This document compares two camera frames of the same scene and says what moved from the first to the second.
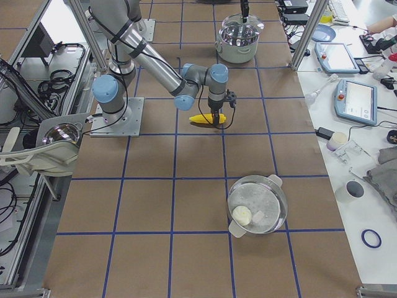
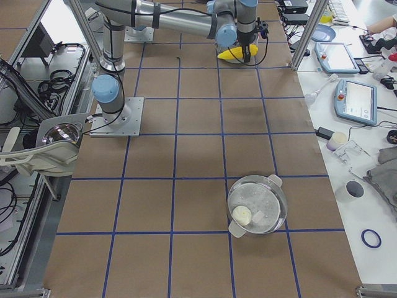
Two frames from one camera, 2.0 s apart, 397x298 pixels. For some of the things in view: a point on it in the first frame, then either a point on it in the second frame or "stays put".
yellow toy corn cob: x=201 y=118 -> x=238 y=52
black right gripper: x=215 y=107 -> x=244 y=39
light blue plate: x=323 y=33 stays put
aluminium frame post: x=312 y=25 stays put
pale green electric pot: x=237 y=43 stays put
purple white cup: x=337 y=139 stays put
